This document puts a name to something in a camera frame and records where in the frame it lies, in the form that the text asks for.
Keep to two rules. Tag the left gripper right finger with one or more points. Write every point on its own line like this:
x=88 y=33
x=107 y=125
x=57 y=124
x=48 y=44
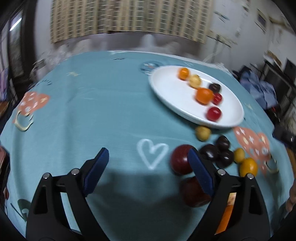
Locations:
x=248 y=219

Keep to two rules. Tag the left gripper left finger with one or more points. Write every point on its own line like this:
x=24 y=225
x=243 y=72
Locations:
x=47 y=218

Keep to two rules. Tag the large orange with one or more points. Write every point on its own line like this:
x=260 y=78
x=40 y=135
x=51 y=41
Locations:
x=227 y=213

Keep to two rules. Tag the yellow orange persimmon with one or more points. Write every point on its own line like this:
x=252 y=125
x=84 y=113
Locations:
x=248 y=165

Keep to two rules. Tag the dark red plum front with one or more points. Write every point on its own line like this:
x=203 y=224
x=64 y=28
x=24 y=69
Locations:
x=192 y=194

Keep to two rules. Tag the dark red plum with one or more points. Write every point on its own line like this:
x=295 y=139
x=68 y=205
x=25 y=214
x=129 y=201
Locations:
x=192 y=194
x=179 y=161

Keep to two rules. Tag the black plum front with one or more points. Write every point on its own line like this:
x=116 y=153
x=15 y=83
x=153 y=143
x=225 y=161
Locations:
x=225 y=159

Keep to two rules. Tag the black plum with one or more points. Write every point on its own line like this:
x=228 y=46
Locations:
x=225 y=159
x=222 y=143
x=209 y=152

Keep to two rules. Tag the dark red plum back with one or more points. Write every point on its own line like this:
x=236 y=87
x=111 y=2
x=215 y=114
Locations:
x=179 y=161

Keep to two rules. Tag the small yellow-green fruit back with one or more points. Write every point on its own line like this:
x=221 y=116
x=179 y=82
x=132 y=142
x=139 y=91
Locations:
x=202 y=133

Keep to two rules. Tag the red cherry tomato front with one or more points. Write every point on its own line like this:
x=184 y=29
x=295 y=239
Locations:
x=213 y=114

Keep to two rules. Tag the red cherry tomato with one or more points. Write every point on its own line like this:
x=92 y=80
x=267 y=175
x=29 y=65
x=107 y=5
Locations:
x=213 y=114
x=217 y=98

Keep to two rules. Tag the red cherry tomato back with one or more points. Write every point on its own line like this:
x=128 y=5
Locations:
x=217 y=98

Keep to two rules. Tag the small mandarin orange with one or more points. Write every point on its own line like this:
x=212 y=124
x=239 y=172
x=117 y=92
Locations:
x=204 y=96

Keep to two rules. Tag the dark purple mangosteen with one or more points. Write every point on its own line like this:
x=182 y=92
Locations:
x=216 y=88

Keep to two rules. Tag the pale yellow small fruit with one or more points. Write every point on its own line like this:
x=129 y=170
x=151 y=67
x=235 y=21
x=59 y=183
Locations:
x=195 y=81

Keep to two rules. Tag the small orange kumquat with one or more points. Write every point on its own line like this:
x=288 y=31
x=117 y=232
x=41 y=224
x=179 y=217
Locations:
x=183 y=73

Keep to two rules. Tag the person right hand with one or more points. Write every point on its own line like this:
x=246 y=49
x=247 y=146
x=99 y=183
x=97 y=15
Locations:
x=292 y=198

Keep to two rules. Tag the blue clothes pile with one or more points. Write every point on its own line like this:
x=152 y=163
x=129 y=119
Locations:
x=262 y=91

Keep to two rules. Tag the white oval plate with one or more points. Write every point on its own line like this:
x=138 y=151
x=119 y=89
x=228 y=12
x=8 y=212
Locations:
x=181 y=98

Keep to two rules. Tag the striped checkered curtain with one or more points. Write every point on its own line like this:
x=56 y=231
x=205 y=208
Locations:
x=185 y=19

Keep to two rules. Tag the wall power strip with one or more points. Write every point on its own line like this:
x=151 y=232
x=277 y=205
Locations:
x=220 y=38

